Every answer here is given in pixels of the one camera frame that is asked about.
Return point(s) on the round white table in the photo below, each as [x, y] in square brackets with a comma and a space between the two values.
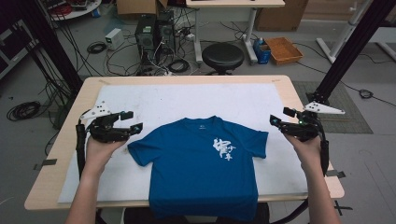
[79, 11]

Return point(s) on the black computer tower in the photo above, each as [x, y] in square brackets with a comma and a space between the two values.
[166, 32]
[145, 37]

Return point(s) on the white mat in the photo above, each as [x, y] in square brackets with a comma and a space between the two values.
[174, 99]

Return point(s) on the person's right hand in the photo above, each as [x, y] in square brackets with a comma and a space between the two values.
[306, 152]

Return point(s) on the grey tape piece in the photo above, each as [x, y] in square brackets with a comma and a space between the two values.
[336, 174]
[46, 163]

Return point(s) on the white power supply box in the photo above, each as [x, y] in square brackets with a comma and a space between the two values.
[114, 38]

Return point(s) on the white metal stand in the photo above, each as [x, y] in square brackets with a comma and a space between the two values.
[342, 34]

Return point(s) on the person's left hand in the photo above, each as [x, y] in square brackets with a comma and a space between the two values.
[99, 154]

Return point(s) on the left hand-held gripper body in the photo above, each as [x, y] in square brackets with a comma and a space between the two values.
[107, 130]

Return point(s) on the black frame post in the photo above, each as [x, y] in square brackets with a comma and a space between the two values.
[59, 53]
[348, 53]

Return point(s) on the black round stool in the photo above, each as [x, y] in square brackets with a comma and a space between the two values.
[223, 56]

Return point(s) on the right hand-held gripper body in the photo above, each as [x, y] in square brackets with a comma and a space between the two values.
[300, 127]

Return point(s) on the blue box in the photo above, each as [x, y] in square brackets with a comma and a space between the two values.
[262, 53]

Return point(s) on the grey floor mat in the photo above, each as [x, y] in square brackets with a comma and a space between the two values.
[345, 124]

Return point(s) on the cardboard box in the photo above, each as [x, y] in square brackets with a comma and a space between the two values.
[137, 6]
[280, 15]

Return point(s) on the white desk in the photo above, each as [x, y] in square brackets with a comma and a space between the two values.
[235, 3]

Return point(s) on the blue t-shirt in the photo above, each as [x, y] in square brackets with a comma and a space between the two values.
[199, 174]

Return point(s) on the grey equipment rack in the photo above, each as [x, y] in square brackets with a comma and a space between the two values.
[14, 49]

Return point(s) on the orange basket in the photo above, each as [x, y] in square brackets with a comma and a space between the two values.
[283, 50]

